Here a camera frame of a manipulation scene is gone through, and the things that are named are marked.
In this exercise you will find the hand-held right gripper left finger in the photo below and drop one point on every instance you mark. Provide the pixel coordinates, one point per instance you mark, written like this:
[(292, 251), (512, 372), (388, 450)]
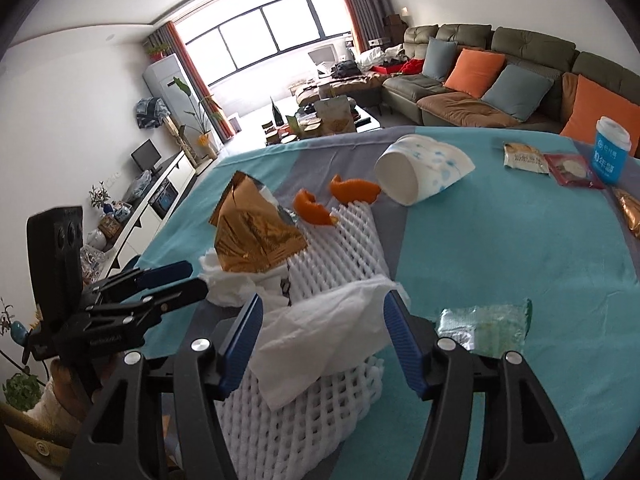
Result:
[(245, 345)]

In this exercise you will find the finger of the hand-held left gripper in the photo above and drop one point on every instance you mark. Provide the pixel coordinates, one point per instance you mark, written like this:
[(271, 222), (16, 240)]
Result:
[(185, 291), (165, 271)]

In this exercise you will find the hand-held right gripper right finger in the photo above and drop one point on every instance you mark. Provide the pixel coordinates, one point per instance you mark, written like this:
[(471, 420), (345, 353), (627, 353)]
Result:
[(400, 340)]

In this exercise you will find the white tissue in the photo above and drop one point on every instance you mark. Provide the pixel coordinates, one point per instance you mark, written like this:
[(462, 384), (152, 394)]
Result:
[(225, 280)]

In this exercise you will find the white paper napkin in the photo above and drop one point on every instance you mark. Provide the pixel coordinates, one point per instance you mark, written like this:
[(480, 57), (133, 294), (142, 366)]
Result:
[(320, 340)]

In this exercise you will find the gold foil wrapper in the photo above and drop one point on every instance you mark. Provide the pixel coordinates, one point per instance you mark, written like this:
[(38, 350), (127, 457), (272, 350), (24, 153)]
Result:
[(250, 240)]

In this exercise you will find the white foam fruit net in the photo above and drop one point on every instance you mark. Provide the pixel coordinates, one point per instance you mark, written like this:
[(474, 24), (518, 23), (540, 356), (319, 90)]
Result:
[(350, 245)]

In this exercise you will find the person's left forearm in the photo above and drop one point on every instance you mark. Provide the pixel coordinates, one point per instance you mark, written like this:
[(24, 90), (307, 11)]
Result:
[(50, 407)]

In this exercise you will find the person's left hand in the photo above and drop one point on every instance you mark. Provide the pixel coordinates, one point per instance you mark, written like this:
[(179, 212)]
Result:
[(62, 376)]

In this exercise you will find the white ceramic jar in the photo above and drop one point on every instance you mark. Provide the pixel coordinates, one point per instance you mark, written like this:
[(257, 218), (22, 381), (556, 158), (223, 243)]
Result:
[(95, 237)]

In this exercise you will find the white black TV cabinet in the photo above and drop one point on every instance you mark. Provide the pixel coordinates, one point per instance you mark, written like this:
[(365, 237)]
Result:
[(150, 205)]

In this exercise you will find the small plant in vase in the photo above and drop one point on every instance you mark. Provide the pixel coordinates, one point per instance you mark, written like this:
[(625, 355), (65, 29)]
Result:
[(100, 197)]

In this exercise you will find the clear green plastic wrapper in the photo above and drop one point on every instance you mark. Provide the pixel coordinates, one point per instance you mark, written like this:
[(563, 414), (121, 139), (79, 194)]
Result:
[(490, 325)]

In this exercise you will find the clear plastic bag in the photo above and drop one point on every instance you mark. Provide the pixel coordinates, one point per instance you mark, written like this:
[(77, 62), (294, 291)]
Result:
[(140, 182)]

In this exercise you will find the black monitor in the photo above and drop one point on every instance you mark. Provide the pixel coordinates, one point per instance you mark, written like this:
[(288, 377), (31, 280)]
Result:
[(145, 155)]

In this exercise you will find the green bushy potted plant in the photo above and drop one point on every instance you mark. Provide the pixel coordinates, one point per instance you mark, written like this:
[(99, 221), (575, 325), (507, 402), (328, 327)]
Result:
[(20, 390)]

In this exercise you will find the teal grey striped blanket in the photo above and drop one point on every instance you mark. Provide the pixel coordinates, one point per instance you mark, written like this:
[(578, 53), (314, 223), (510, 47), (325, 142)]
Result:
[(500, 240)]

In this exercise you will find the orange peel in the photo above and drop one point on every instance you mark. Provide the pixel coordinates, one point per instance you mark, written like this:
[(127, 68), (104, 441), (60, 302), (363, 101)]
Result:
[(352, 190), (312, 207)]

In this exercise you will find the blue patterned fan cover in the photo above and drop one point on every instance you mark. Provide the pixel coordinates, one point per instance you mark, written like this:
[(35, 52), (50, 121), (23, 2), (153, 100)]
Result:
[(150, 112)]

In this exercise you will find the tall leafy plant yellow pot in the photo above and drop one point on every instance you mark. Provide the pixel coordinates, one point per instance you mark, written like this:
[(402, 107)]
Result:
[(197, 115)]

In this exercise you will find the crushed white paper cup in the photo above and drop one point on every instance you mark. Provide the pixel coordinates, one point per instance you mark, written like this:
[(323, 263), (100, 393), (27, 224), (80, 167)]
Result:
[(425, 165)]

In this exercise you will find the orange grey curtain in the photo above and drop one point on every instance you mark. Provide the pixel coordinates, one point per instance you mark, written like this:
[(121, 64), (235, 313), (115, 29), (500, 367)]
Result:
[(200, 85), (360, 5)]

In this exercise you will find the white standing air conditioner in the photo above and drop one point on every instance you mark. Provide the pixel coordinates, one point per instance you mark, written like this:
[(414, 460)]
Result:
[(165, 77)]

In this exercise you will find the small potted plant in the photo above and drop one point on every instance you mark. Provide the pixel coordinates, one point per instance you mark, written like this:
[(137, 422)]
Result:
[(157, 50)]

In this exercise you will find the beige snack packet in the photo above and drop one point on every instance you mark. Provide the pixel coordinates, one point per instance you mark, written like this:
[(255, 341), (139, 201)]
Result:
[(525, 157)]

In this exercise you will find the dark coffee table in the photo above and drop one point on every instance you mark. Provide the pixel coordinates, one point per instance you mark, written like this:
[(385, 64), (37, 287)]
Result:
[(367, 120)]

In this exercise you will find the brown paper bag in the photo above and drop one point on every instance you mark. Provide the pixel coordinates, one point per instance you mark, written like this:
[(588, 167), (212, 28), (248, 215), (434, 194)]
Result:
[(332, 115)]

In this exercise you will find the red snack packet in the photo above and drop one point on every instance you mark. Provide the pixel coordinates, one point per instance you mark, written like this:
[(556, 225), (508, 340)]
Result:
[(572, 170)]

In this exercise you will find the large window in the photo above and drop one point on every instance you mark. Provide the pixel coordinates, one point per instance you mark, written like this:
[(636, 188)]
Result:
[(260, 35)]

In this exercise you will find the shiny brown snack packet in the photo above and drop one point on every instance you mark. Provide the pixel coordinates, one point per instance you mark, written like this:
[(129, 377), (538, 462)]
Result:
[(631, 215)]

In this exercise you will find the white mesh chair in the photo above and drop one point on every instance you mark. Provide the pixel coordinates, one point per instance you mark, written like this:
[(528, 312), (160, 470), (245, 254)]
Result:
[(320, 55)]

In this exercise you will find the red cloth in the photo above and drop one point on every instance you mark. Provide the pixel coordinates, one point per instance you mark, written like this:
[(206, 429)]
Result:
[(410, 66)]

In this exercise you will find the grey blue cushion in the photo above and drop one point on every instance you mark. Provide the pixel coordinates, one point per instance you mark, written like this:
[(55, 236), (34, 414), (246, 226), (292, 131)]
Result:
[(517, 91), (440, 57)]

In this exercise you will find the orange cushion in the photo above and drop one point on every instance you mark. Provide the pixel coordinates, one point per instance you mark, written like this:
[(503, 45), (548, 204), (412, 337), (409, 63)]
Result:
[(472, 72), (595, 110)]

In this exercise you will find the blue cup white lid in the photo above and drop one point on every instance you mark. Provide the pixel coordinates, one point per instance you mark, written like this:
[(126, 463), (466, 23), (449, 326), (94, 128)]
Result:
[(610, 155)]

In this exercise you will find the white clothes pile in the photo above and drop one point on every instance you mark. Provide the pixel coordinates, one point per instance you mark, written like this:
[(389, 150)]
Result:
[(380, 55)]

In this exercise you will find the brown cardboard boxes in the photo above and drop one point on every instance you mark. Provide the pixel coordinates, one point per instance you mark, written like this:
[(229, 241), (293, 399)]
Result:
[(392, 25)]

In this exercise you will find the olive green sofa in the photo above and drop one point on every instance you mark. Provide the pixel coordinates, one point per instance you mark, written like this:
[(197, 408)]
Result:
[(530, 42)]

